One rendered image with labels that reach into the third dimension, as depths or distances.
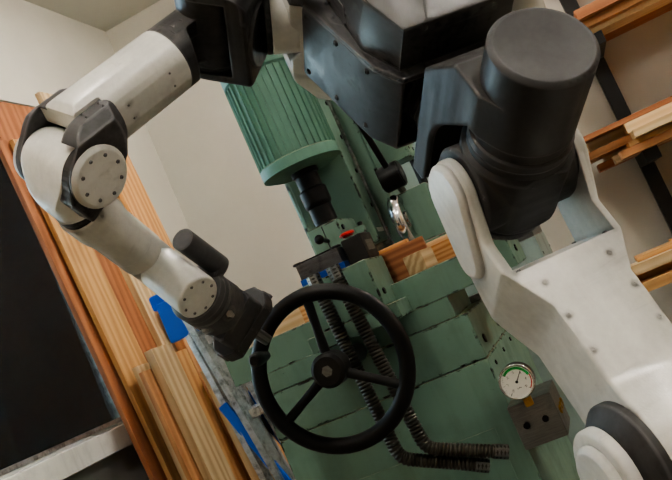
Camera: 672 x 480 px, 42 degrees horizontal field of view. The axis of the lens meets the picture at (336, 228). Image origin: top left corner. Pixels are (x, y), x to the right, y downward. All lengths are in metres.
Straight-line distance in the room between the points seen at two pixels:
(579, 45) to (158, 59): 0.51
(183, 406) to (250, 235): 1.46
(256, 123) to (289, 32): 0.65
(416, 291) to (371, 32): 0.70
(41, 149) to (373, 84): 0.40
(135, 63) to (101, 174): 0.15
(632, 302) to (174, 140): 3.65
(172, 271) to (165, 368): 1.82
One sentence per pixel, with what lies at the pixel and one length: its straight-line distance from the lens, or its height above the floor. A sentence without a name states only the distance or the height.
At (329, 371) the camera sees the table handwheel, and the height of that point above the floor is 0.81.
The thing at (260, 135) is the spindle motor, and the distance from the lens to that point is 1.80.
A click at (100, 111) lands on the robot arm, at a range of 1.06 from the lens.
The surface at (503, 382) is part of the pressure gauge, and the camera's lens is 1.56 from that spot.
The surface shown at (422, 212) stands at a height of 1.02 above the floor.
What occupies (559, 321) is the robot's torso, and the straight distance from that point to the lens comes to 0.98.
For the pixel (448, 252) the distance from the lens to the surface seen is 1.76.
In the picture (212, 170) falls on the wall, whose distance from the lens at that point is 4.38.
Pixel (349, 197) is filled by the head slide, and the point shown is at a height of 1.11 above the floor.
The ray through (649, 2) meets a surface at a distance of 3.68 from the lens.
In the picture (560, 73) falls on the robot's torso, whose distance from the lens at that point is 0.88.
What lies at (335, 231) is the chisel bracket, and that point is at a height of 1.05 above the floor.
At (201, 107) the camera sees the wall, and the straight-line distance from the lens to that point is 4.43.
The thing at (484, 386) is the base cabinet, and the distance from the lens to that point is 1.62.
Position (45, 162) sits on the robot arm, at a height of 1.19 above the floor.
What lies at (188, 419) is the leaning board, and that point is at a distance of 3.03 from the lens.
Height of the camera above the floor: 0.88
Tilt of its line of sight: 6 degrees up
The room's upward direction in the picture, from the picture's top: 24 degrees counter-clockwise
